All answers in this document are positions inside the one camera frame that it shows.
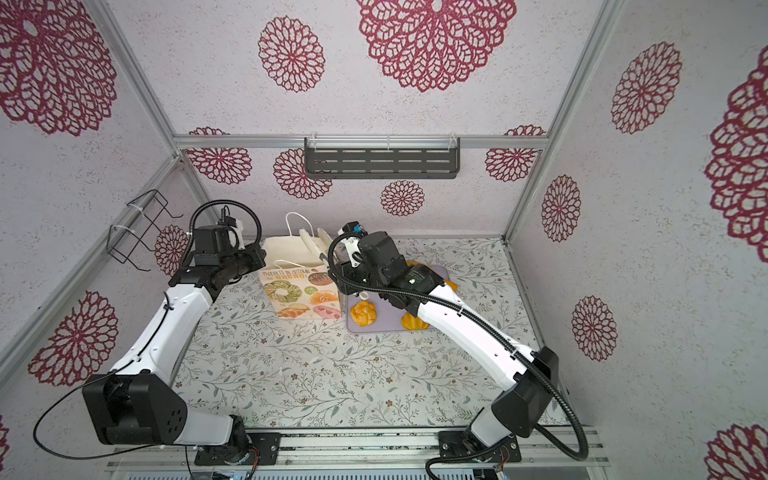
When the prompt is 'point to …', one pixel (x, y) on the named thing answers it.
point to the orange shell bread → (411, 322)
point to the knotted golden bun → (363, 313)
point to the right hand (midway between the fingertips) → (336, 263)
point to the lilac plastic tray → (389, 316)
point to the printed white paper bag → (296, 285)
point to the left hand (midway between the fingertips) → (265, 257)
